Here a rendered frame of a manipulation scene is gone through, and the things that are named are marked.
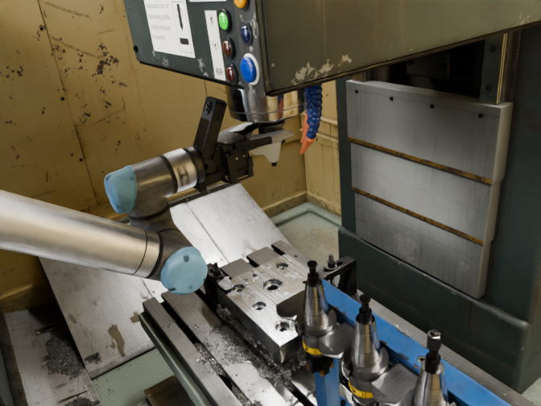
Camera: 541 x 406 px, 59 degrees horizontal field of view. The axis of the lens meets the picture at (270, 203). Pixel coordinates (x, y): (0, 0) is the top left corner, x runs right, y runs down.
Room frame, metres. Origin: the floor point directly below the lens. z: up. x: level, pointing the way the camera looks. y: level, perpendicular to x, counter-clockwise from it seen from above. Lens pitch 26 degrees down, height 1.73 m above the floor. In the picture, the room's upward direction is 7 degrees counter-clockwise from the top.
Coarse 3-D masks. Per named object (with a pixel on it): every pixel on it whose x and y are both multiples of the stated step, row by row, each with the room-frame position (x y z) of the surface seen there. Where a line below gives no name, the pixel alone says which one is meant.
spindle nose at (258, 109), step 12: (228, 96) 0.90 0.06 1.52; (240, 96) 0.87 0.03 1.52; (252, 96) 0.86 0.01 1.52; (276, 96) 0.85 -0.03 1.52; (288, 96) 0.86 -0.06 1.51; (300, 96) 0.88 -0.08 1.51; (240, 108) 0.87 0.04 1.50; (252, 108) 0.86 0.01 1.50; (264, 108) 0.85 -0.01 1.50; (276, 108) 0.85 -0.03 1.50; (288, 108) 0.86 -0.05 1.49; (300, 108) 0.88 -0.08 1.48; (240, 120) 0.88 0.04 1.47; (252, 120) 0.86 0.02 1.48; (264, 120) 0.85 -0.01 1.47; (276, 120) 0.86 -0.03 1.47
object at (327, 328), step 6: (300, 312) 0.61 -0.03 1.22; (330, 312) 0.60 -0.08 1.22; (300, 318) 0.59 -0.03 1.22; (330, 318) 0.58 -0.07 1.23; (336, 318) 0.58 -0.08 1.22; (300, 324) 0.58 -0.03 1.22; (306, 324) 0.58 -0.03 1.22; (330, 324) 0.57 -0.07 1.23; (336, 324) 0.58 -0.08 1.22; (300, 330) 0.58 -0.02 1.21; (306, 330) 0.58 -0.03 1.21; (312, 330) 0.56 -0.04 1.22; (318, 330) 0.56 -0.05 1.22; (324, 330) 0.56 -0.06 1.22; (330, 330) 0.56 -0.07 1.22; (300, 336) 0.58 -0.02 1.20; (312, 336) 0.57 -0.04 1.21; (318, 336) 0.56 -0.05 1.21; (312, 342) 0.56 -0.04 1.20
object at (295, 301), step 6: (300, 294) 0.66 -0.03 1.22; (288, 300) 0.65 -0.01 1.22; (294, 300) 0.65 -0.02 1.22; (300, 300) 0.65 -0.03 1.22; (276, 306) 0.64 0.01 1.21; (282, 306) 0.64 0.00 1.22; (288, 306) 0.63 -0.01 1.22; (294, 306) 0.63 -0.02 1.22; (300, 306) 0.63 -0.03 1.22; (282, 312) 0.62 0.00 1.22; (288, 312) 0.62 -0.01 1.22; (294, 312) 0.62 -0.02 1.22; (282, 318) 0.61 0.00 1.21; (288, 318) 0.61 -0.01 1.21; (294, 318) 0.60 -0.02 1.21
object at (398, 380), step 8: (392, 368) 0.48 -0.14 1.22; (400, 368) 0.48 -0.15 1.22; (408, 368) 0.47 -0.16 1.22; (384, 376) 0.46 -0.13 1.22; (392, 376) 0.46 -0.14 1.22; (400, 376) 0.46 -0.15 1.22; (408, 376) 0.46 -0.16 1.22; (416, 376) 0.46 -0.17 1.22; (376, 384) 0.45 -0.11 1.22; (384, 384) 0.45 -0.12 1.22; (392, 384) 0.45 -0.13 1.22; (400, 384) 0.45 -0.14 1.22; (408, 384) 0.45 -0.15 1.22; (376, 392) 0.44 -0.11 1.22; (384, 392) 0.44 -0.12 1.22; (392, 392) 0.44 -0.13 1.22; (400, 392) 0.44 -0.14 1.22; (376, 400) 0.43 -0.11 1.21; (384, 400) 0.43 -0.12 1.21; (392, 400) 0.42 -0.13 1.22; (400, 400) 0.42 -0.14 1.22
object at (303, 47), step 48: (288, 0) 0.57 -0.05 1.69; (336, 0) 0.60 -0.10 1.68; (384, 0) 0.65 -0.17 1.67; (432, 0) 0.70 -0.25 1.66; (480, 0) 0.75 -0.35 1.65; (528, 0) 0.82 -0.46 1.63; (144, 48) 0.88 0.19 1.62; (288, 48) 0.56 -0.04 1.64; (336, 48) 0.60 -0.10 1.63; (384, 48) 0.65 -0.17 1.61; (432, 48) 0.71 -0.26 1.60
